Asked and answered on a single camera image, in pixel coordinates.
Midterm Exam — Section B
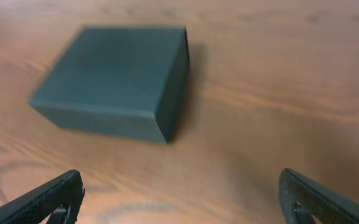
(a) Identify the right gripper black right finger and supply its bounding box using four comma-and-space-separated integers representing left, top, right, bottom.
279, 168, 359, 224

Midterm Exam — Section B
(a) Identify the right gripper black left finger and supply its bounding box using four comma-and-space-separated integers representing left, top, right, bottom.
0, 170, 85, 224

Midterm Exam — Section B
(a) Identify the black gift box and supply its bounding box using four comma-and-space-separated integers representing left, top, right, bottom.
29, 26, 190, 143

